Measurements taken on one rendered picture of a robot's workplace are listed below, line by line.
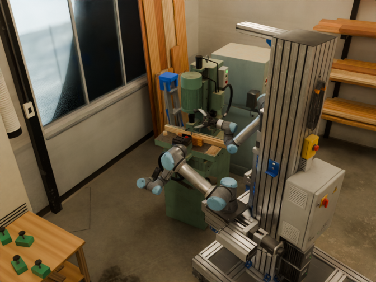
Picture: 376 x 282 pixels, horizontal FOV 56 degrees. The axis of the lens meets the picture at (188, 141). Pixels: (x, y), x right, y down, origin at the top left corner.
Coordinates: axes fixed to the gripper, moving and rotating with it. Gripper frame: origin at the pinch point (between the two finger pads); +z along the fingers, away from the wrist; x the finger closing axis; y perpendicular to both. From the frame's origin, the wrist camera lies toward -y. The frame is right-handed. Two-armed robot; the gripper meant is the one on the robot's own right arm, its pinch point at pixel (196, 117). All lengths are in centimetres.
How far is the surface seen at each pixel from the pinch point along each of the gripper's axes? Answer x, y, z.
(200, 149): 27.1, -15.4, -2.8
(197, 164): 41.1, -17.9, -2.2
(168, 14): -101, -124, 121
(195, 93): -18.7, -1.9, 6.0
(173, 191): 78, -35, 23
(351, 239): 85, -100, -137
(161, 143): 31.2, -13.1, 33.5
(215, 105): -11.9, -29.7, -2.4
